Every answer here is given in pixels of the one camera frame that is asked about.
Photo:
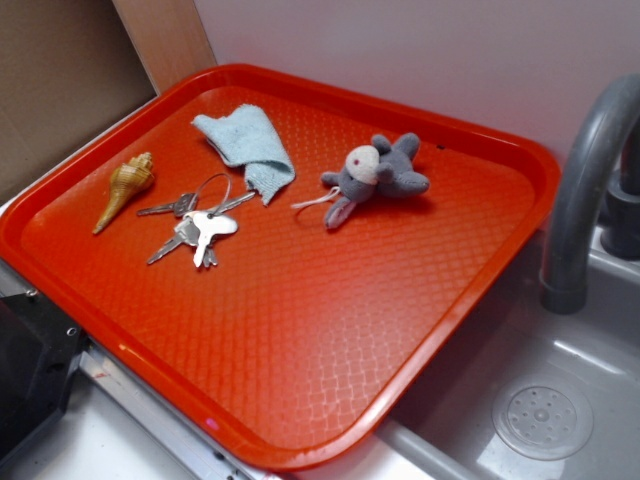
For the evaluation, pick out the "gray plush animal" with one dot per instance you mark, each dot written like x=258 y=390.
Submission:
x=382 y=168

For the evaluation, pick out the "red plastic tray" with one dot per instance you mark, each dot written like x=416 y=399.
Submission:
x=293 y=348

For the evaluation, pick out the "silver key bunch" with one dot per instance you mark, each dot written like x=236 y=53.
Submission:
x=199 y=228

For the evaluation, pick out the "light blue cloth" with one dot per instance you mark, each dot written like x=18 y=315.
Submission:
x=246 y=138

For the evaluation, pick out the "tan spiral seashell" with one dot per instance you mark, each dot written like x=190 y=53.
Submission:
x=127 y=180

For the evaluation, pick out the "gray toy sink basin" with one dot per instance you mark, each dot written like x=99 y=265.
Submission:
x=518 y=392

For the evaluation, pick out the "wooden board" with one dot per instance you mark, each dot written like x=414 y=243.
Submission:
x=169 y=39

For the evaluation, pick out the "gray toy faucet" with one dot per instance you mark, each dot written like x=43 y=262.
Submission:
x=601 y=176

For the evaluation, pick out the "brown cardboard panel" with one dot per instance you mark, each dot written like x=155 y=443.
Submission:
x=68 y=72

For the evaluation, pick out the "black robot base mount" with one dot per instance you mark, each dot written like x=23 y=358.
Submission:
x=41 y=348

